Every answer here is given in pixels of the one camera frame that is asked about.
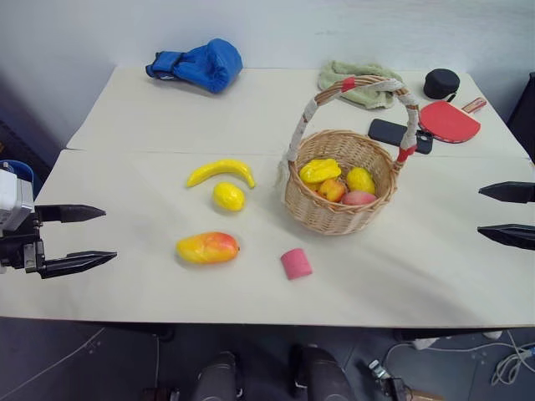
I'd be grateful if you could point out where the black smartphone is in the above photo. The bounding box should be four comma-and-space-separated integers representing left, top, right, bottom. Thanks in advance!
368, 118, 436, 155

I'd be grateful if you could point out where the black round case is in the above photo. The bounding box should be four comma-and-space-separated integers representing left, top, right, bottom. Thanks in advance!
422, 69, 461, 103

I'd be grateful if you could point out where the pink red peach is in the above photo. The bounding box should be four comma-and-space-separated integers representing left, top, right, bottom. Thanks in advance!
341, 190, 378, 206

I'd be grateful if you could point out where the wicker basket with handle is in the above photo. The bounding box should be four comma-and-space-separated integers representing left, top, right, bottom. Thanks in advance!
276, 74, 420, 236

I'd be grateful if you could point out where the small black device on floor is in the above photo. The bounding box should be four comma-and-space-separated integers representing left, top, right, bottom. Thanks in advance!
367, 358, 409, 400

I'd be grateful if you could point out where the black chair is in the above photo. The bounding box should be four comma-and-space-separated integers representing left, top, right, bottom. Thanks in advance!
507, 71, 535, 165

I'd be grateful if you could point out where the white cable on floor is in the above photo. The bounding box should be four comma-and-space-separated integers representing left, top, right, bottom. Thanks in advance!
384, 329, 535, 388

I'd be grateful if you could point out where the yellow starfruit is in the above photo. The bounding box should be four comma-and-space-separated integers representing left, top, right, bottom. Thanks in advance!
298, 158, 343, 185

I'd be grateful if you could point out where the blue boxing glove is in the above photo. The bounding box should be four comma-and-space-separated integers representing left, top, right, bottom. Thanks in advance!
145, 38, 244, 94

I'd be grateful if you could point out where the yellow lemon in basket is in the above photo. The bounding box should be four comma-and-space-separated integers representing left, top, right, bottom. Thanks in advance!
345, 166, 377, 195

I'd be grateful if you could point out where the pink cylindrical block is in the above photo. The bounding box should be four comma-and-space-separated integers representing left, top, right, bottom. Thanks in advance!
280, 246, 314, 281

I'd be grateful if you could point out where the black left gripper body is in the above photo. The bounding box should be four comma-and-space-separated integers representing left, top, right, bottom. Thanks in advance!
0, 207, 46, 277

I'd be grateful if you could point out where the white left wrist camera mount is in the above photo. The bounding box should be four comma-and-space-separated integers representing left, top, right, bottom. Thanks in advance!
0, 168, 34, 231

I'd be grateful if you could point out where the red yellow apple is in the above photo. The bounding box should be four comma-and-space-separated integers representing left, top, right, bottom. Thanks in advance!
317, 178, 348, 204

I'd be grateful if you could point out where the green towel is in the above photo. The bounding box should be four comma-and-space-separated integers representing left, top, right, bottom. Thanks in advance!
318, 60, 405, 111

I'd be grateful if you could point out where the yellow banana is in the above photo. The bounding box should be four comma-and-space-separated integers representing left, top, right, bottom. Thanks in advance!
186, 158, 257, 190

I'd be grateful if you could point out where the red table tennis paddle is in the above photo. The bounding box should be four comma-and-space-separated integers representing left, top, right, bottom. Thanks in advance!
418, 97, 487, 145

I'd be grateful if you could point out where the dark rounded robot leg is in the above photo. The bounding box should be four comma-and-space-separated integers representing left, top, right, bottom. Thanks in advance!
290, 343, 356, 401
192, 350, 244, 401

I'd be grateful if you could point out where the yellow red mango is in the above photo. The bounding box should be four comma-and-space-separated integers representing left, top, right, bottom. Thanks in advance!
175, 231, 242, 265

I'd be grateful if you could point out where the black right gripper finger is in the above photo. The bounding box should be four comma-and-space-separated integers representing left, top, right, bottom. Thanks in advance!
476, 223, 535, 251
478, 180, 535, 206

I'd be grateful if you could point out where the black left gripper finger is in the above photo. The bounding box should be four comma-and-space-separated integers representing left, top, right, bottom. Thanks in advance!
34, 204, 107, 223
40, 250, 119, 280

